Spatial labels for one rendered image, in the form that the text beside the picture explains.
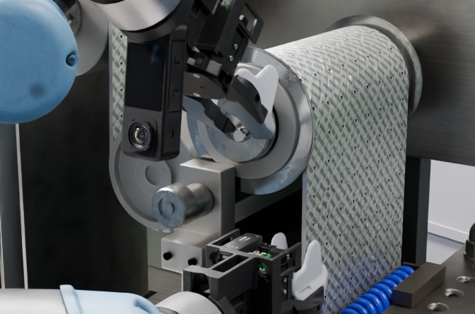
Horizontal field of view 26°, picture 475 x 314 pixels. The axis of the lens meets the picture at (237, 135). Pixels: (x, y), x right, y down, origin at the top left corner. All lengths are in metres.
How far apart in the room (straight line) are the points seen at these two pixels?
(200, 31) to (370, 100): 0.29
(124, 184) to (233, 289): 0.28
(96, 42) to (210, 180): 0.21
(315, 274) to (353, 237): 0.12
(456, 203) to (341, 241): 1.93
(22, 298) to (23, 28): 0.18
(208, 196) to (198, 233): 0.05
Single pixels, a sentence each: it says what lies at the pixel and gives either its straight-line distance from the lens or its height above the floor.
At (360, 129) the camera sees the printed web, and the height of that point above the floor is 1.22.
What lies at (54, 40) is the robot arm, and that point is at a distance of 0.58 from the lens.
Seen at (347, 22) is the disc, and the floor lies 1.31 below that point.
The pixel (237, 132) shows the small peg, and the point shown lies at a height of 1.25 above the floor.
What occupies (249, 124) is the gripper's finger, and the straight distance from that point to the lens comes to 0.92.
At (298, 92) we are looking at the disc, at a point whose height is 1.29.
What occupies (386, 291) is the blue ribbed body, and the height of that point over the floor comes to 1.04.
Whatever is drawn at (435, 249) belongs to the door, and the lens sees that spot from 3.10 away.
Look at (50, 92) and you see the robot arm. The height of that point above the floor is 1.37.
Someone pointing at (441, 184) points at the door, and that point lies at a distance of 3.03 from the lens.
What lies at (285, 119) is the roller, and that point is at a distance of 0.98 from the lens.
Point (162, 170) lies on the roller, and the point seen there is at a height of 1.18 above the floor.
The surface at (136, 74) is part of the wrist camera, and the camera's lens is 0.84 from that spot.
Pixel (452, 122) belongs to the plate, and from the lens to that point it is 1.27.
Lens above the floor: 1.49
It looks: 15 degrees down
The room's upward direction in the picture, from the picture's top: straight up
